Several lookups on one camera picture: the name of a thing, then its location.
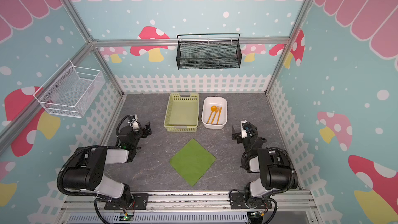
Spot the orange plastic fork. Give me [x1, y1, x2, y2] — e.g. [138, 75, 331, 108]
[211, 106, 220, 124]

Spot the green paper napkin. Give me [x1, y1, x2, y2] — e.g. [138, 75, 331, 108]
[170, 139, 216, 187]

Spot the white wire mesh basket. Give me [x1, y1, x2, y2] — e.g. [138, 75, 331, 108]
[33, 60, 105, 118]

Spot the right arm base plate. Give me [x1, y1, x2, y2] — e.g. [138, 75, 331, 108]
[229, 190, 273, 209]

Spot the white plastic tub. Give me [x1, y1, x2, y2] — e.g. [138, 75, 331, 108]
[202, 96, 228, 130]

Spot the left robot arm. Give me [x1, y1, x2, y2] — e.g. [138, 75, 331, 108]
[57, 115, 152, 209]

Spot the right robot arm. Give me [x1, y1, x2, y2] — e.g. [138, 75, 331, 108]
[229, 122, 299, 209]

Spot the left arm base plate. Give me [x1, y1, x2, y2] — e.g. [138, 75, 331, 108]
[104, 193, 149, 211]

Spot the aluminium mounting rail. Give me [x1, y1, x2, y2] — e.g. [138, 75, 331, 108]
[55, 190, 323, 224]

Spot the black wire mesh basket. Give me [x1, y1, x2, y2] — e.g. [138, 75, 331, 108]
[176, 33, 243, 70]

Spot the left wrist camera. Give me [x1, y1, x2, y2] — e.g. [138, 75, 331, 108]
[128, 115, 140, 130]

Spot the orange plastic spoon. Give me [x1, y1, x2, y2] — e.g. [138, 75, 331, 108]
[206, 106, 214, 124]

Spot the green perforated plastic basket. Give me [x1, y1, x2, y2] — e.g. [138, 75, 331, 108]
[164, 92, 200, 132]

